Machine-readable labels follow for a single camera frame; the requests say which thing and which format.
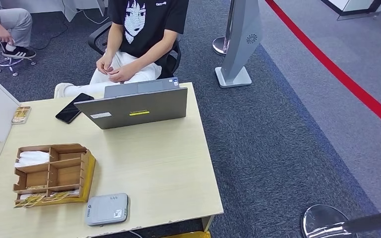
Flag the person's left hand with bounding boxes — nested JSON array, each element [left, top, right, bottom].
[[107, 64, 135, 83]]

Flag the person's right hand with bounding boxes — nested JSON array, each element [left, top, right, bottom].
[[96, 52, 115, 75]]

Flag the person in black shirt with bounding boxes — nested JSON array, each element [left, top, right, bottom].
[[54, 0, 190, 99]]

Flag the small yellow printed card pack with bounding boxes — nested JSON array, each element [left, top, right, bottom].
[[11, 106, 32, 125]]

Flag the person in grey trousers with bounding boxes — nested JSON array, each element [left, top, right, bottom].
[[0, 8, 37, 59]]

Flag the white card stack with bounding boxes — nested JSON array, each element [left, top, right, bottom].
[[14, 150, 51, 168]]

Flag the grey card reader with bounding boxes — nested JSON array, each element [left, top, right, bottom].
[[85, 193, 129, 227]]

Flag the yellow patterned card sleeves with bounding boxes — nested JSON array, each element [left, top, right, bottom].
[[14, 190, 69, 209]]

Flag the grey laptop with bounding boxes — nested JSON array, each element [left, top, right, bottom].
[[74, 77, 189, 130]]

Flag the black office chair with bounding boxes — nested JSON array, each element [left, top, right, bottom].
[[87, 21, 182, 79]]

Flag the black smartphone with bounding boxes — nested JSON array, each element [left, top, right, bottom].
[[55, 93, 95, 124]]

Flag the chrome base stool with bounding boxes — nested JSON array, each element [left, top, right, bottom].
[[0, 33, 37, 77]]

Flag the yellow cardboard box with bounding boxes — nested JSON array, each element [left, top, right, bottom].
[[14, 150, 96, 208]]

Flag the silver kiosk stand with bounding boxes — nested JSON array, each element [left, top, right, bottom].
[[214, 0, 263, 89]]

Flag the yellow box under desk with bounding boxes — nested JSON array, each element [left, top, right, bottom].
[[162, 231, 211, 238]]

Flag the red barrier belt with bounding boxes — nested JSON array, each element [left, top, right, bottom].
[[264, 0, 381, 136]]

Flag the white display counter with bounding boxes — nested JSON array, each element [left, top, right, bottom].
[[320, 0, 381, 21]]

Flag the white floor cable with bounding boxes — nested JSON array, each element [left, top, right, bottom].
[[78, 9, 110, 26]]

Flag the black floor cable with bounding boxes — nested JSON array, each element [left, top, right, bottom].
[[29, 0, 79, 52]]

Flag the chrome stanchion post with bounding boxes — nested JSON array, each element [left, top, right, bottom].
[[212, 0, 237, 57]]

